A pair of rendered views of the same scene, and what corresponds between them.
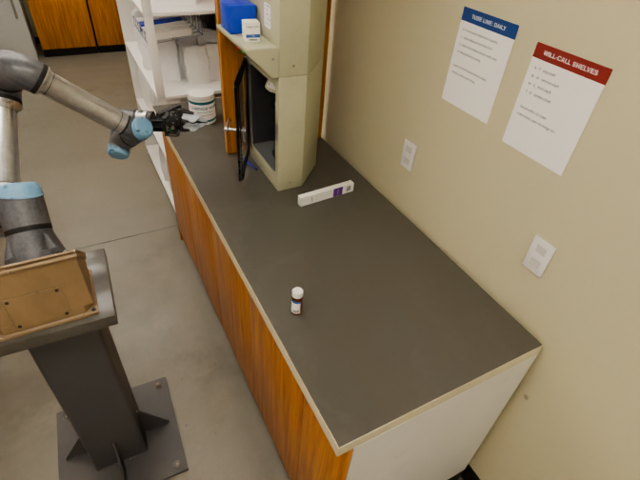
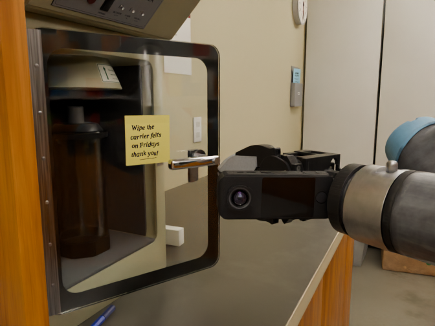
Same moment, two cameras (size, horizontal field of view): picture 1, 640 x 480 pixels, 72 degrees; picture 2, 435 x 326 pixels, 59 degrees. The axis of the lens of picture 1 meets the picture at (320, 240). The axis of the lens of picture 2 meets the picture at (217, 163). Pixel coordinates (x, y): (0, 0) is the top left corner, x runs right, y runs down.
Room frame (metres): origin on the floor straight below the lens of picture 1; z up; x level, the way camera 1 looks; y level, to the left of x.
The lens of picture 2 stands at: (1.86, 0.92, 1.30)
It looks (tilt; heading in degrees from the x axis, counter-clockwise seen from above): 9 degrees down; 238
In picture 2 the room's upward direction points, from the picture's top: straight up
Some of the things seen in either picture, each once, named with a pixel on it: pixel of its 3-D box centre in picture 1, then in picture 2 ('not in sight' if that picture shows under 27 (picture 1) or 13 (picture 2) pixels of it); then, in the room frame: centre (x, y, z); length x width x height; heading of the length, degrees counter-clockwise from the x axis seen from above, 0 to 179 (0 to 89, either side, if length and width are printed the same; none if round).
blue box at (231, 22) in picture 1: (238, 16); not in sight; (1.70, 0.36, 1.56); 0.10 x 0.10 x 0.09; 31
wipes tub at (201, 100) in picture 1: (202, 106); not in sight; (2.13, 0.66, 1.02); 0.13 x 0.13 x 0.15
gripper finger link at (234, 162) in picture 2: (193, 119); (250, 162); (1.55, 0.52, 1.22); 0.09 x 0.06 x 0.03; 94
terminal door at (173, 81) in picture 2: (242, 120); (141, 169); (1.64, 0.35, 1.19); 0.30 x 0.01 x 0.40; 4
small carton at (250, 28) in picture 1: (250, 30); not in sight; (1.59, 0.30, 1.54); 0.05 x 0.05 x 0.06; 25
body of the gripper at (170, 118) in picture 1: (166, 122); (316, 188); (1.54, 0.62, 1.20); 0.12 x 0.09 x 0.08; 94
